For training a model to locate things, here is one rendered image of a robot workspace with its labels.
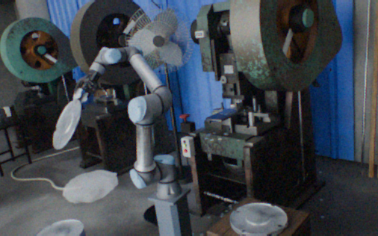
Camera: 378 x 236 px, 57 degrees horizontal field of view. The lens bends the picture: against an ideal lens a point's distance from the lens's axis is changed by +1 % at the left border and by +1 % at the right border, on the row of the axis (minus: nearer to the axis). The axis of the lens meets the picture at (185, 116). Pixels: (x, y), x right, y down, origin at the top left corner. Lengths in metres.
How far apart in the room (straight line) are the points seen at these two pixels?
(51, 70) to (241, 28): 3.46
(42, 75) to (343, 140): 3.61
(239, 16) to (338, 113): 1.79
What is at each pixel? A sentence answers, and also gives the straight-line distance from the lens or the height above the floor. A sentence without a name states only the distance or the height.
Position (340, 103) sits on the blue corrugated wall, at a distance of 3.35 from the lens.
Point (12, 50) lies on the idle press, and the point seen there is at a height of 1.37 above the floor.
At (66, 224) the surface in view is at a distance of 2.33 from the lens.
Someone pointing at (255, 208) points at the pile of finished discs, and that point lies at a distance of 1.98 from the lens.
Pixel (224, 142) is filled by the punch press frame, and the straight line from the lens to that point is 2.31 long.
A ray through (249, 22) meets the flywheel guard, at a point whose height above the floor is 1.35.
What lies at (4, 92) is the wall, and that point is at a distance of 8.43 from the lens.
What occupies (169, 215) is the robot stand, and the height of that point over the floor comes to 0.36.
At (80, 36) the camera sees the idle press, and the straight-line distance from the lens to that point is 3.14.
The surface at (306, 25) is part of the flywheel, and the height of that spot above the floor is 1.30.
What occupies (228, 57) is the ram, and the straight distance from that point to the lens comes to 2.32.
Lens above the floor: 1.37
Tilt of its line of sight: 14 degrees down
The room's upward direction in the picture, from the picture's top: 8 degrees counter-clockwise
